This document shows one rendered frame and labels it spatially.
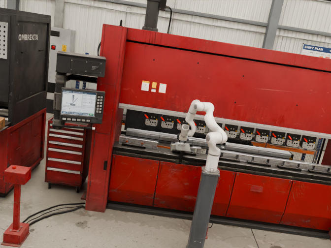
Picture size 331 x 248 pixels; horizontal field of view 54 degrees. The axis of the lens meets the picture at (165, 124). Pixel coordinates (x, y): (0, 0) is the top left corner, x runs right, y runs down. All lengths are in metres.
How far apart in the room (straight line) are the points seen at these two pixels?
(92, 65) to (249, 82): 1.85
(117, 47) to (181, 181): 1.82
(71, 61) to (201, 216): 2.11
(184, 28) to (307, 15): 2.85
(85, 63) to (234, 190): 2.39
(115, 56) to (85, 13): 4.72
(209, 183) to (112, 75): 1.60
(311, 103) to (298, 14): 4.51
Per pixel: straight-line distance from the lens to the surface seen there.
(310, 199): 4.71
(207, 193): 3.50
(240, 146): 4.55
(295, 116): 4.34
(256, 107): 4.16
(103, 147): 4.02
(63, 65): 3.56
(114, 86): 3.81
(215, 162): 3.39
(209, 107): 3.51
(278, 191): 4.50
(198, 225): 3.68
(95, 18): 8.35
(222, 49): 3.96
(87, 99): 3.59
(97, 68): 3.56
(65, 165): 4.63
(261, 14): 8.40
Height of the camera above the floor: 2.29
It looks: 15 degrees down
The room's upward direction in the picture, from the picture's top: 9 degrees clockwise
